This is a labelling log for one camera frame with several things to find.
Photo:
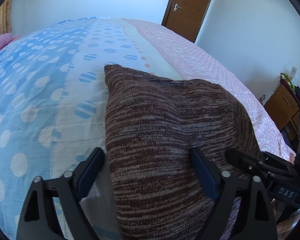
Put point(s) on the beige patterned curtain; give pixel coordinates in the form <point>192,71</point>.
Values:
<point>5,17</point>

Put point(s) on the brown wooden desk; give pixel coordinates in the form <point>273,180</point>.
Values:
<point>283,108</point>

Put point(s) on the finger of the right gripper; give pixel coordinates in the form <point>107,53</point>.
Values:
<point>282,188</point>
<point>269,163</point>

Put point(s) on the green item on desk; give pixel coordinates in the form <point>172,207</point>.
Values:
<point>286,77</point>

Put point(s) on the brown wooden door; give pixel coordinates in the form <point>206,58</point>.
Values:
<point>188,21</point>

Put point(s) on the white wall socket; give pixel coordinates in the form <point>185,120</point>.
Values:
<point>293,72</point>

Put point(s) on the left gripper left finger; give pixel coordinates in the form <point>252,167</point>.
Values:
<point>38,219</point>

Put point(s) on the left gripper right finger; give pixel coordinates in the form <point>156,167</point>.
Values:
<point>248,197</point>

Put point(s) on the brown knit sweater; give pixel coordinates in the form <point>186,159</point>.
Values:
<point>151,124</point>

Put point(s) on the silver door handle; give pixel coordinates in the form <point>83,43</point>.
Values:
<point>177,7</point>

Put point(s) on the pink and blue bedsheet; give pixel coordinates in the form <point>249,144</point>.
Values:
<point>53,96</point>

